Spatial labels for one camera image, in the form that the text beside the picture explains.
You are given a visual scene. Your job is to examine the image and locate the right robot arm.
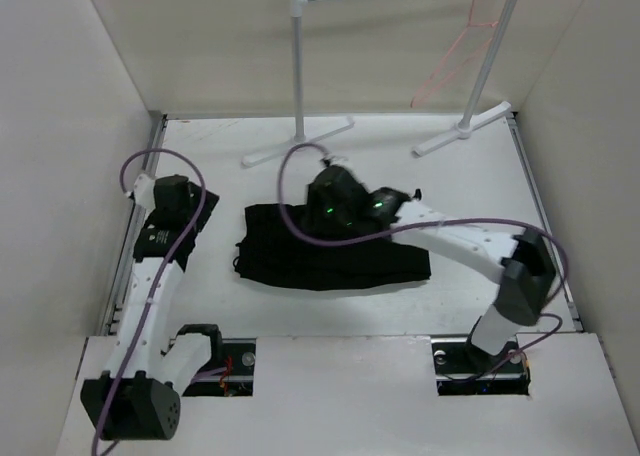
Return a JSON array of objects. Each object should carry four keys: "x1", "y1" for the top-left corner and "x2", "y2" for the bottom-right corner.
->
[{"x1": 302, "y1": 165, "x2": 557, "y2": 376}]

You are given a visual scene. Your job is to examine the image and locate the pink wire hanger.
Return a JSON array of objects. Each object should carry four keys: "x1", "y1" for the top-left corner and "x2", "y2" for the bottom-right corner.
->
[{"x1": 410, "y1": 0, "x2": 498, "y2": 109}]

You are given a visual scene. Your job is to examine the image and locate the white clothes rack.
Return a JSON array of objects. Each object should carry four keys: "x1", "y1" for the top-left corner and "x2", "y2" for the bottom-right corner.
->
[{"x1": 241, "y1": 0, "x2": 519, "y2": 168}]

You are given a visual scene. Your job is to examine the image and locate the black trousers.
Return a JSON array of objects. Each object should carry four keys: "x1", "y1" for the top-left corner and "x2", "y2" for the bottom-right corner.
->
[{"x1": 234, "y1": 196, "x2": 432, "y2": 291}]

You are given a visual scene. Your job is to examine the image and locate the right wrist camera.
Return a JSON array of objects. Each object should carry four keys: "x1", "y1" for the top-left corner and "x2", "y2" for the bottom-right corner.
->
[{"x1": 321, "y1": 154, "x2": 351, "y2": 168}]

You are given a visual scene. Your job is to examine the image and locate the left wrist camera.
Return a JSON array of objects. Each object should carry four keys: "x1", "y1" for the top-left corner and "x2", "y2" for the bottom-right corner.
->
[{"x1": 125, "y1": 173, "x2": 155, "y2": 211}]

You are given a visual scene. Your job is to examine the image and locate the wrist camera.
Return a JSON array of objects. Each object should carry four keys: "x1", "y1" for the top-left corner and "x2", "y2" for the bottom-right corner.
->
[
  {"x1": 321, "y1": 154, "x2": 351, "y2": 168},
  {"x1": 125, "y1": 173, "x2": 155, "y2": 211}
]

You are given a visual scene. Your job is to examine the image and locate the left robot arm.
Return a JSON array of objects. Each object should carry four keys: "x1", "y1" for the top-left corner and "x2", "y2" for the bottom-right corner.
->
[{"x1": 80, "y1": 174, "x2": 225, "y2": 441}]

